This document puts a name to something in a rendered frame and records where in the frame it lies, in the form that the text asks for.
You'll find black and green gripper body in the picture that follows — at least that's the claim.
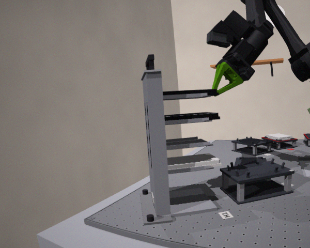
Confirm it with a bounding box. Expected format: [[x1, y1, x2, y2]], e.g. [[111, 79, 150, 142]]
[[215, 49, 258, 81]]

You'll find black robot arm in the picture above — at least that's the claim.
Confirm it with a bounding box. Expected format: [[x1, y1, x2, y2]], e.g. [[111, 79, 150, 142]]
[[207, 0, 310, 82]]

